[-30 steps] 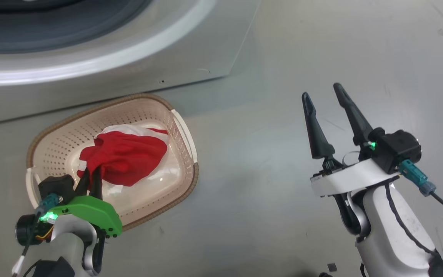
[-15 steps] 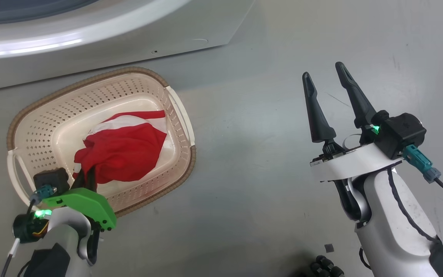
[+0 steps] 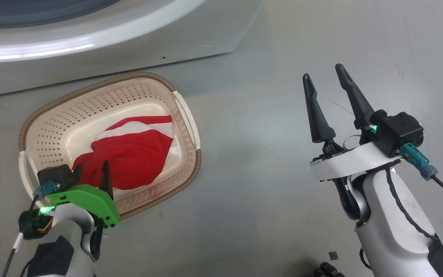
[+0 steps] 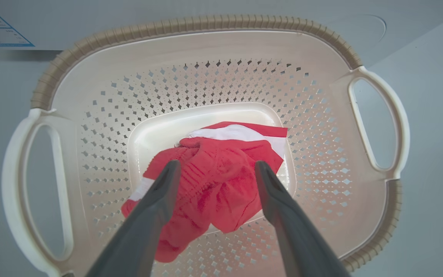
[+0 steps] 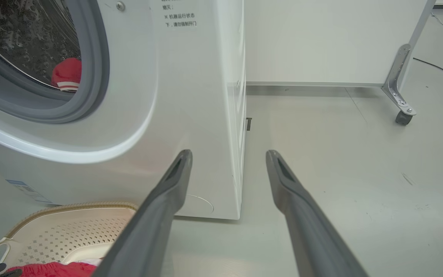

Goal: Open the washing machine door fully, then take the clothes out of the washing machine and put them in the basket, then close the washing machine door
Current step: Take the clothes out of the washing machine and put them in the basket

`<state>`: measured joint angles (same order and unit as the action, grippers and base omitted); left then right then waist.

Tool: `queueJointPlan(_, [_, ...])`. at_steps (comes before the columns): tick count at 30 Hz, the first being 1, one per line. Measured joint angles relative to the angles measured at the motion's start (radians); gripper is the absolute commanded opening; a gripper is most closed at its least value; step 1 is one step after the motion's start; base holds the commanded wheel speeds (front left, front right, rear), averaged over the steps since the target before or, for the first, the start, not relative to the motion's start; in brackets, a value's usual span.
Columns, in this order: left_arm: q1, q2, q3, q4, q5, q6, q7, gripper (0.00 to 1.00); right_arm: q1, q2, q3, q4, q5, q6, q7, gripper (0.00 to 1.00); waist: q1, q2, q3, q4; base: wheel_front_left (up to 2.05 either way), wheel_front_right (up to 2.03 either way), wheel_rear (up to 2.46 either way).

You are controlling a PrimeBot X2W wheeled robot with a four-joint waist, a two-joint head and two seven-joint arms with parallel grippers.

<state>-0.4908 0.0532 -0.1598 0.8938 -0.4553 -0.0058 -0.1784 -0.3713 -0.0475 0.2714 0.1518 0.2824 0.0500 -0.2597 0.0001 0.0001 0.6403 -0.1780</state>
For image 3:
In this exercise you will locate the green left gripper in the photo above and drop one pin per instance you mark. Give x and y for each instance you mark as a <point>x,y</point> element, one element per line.
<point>90,200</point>

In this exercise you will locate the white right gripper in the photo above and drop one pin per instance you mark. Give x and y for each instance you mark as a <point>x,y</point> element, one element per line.
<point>356,161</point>

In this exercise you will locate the red and white clothing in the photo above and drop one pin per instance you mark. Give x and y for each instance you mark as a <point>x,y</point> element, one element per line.
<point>129,157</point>

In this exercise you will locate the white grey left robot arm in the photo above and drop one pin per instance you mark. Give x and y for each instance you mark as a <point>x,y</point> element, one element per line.
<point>67,231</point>

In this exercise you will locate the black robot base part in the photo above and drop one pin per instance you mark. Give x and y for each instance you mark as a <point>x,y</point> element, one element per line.
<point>327,269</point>

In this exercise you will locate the cream perforated laundry basket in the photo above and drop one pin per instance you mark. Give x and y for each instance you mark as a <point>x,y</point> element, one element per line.
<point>52,127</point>

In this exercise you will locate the white front-load washing machine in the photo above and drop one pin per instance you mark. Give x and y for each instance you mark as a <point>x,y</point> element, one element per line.
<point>129,38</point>

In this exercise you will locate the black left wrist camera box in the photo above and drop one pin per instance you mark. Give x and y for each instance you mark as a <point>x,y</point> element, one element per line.
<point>54,175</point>

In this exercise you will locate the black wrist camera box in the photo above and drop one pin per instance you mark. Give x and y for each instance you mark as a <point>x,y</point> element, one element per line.
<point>398,130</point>
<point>54,175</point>

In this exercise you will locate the teal left camera connector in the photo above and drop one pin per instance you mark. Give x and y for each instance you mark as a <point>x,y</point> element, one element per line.
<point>44,189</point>

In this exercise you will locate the teal camera connector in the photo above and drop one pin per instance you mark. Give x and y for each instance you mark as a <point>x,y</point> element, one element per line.
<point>415,157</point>
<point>44,189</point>

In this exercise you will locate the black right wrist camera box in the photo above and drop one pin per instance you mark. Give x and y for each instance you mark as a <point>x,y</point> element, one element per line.
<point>398,130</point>

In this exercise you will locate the teal right camera connector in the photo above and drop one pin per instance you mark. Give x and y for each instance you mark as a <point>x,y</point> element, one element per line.
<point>415,157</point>

